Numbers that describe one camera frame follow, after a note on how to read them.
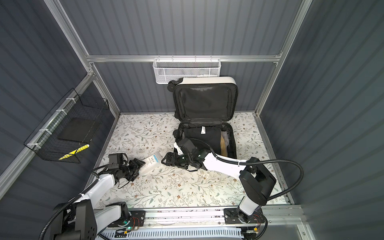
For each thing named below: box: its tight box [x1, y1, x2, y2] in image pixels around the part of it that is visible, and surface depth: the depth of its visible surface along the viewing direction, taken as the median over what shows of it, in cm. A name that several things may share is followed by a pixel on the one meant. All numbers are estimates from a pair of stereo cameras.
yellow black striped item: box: [58, 144, 90, 161], surface depth 68 cm
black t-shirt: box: [183, 126, 222, 155], surface depth 95 cm
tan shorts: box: [220, 134, 228, 157], surface depth 91 cm
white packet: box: [138, 151, 163, 174], surface depth 92 cm
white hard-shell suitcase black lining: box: [167, 76, 239, 160], surface depth 92 cm
